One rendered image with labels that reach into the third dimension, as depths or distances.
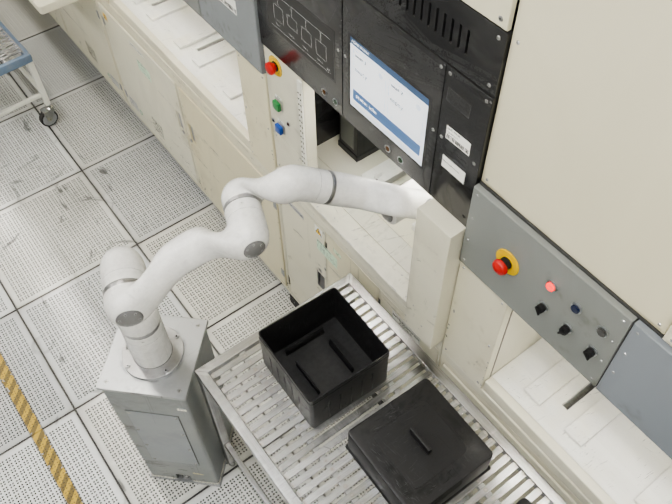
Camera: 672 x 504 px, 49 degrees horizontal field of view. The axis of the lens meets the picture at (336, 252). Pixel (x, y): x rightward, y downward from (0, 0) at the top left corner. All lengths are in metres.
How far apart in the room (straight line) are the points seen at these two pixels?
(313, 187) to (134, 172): 2.18
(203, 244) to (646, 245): 1.06
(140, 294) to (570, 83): 1.18
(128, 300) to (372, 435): 0.74
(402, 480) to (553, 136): 1.02
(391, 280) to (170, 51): 1.43
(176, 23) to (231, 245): 1.66
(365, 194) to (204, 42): 1.47
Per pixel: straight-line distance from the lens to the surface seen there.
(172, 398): 2.29
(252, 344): 2.34
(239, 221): 1.87
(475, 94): 1.53
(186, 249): 1.94
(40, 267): 3.69
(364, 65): 1.81
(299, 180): 1.83
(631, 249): 1.44
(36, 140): 4.27
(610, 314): 1.56
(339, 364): 2.27
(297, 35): 2.05
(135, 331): 2.16
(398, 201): 1.93
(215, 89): 2.98
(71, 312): 3.49
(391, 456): 2.06
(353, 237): 2.41
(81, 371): 3.32
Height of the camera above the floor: 2.78
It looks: 53 degrees down
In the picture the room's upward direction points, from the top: 1 degrees counter-clockwise
